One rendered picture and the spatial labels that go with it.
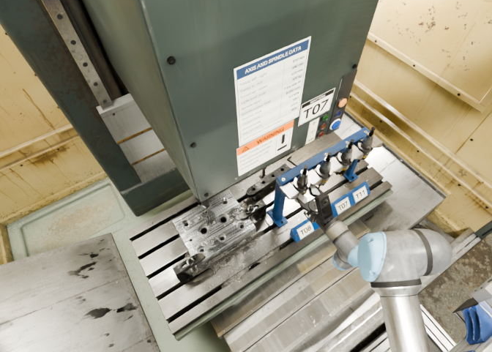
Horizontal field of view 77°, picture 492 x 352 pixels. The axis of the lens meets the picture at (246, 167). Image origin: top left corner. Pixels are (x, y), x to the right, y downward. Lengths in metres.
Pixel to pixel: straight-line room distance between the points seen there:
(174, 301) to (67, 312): 0.53
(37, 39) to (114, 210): 1.15
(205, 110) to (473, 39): 1.11
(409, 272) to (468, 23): 0.93
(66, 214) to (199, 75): 1.75
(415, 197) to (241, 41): 1.46
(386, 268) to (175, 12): 0.70
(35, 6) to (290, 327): 1.46
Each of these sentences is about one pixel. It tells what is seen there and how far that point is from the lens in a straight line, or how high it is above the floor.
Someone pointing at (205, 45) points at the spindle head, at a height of 1.97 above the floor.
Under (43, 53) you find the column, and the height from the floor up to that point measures 1.67.
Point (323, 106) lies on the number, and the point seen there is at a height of 1.70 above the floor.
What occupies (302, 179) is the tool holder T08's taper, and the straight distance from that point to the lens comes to 1.16.
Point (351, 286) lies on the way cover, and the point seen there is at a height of 0.73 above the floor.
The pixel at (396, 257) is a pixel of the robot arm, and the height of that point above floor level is 1.50.
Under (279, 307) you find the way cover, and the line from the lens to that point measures 1.52.
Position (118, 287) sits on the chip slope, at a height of 0.66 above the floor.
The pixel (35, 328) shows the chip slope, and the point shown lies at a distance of 1.72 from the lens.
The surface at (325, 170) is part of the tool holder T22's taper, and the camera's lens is 1.22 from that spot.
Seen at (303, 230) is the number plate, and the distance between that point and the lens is 1.42.
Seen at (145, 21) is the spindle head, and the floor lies 2.03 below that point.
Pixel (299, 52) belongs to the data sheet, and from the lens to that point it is 0.61.
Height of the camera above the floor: 2.23
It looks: 55 degrees down
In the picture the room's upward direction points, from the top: 3 degrees counter-clockwise
